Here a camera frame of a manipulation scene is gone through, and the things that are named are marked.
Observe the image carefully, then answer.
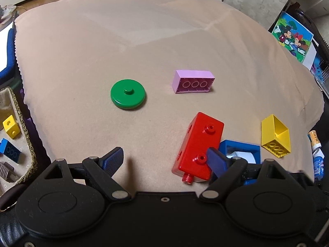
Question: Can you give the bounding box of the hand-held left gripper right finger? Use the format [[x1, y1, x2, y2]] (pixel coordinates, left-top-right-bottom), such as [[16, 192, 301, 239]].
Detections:
[[199, 147, 290, 202]]

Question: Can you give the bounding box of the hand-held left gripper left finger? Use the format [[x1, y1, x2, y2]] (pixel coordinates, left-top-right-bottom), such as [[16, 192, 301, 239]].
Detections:
[[42, 147, 132, 202]]

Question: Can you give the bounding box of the red toy brick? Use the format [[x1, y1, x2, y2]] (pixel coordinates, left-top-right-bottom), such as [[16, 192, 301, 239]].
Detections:
[[172, 112, 225, 184]]

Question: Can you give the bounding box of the small yellow toy cube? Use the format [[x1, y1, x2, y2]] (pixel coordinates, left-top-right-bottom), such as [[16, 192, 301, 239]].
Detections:
[[2, 114, 21, 138]]

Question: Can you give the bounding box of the wicker basket with floral lining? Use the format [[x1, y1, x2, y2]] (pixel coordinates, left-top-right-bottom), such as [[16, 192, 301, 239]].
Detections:
[[0, 87, 39, 211]]

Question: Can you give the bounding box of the large yellow toy brick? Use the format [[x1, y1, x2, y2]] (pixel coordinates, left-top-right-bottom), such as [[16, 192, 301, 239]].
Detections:
[[261, 114, 292, 158]]

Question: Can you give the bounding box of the green round toy disc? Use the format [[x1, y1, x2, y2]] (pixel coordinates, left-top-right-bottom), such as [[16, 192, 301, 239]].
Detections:
[[110, 79, 146, 109]]

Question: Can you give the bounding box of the black padded furniture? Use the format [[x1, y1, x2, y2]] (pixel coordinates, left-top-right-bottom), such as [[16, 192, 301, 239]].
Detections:
[[13, 64, 56, 166]]

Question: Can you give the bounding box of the pink toy brick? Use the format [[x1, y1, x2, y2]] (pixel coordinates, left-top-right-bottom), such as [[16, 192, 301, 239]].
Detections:
[[172, 70, 216, 94]]

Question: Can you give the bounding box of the small bottle with orange label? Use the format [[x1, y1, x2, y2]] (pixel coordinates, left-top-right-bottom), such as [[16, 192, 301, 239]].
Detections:
[[308, 130, 322, 150]]

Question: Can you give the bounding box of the blue bottle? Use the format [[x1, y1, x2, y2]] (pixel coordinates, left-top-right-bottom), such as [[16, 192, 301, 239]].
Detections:
[[312, 149, 326, 181]]

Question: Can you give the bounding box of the small blue toy brick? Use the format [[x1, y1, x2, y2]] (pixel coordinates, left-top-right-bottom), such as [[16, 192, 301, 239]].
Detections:
[[0, 138, 24, 164]]

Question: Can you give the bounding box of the brown ribbed toy piece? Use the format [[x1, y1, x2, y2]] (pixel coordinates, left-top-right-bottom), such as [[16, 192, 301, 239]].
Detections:
[[0, 162, 16, 183]]

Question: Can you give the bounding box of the beige cloth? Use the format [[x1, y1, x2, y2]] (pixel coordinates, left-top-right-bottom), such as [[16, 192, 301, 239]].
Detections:
[[13, 0, 324, 193]]

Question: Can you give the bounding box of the blue plastic basket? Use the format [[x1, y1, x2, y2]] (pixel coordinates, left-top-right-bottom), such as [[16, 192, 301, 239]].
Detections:
[[311, 54, 329, 83]]

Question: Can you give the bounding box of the Mickey Mouse picture book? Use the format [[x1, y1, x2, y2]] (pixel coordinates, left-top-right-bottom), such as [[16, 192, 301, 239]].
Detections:
[[272, 11, 314, 63]]

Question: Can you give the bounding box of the blue folded cloth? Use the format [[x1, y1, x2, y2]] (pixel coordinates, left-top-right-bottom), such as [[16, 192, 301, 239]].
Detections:
[[0, 27, 17, 75]]

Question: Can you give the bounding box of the blue toy frame block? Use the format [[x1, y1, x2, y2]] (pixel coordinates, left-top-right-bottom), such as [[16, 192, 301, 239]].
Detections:
[[218, 139, 261, 186]]

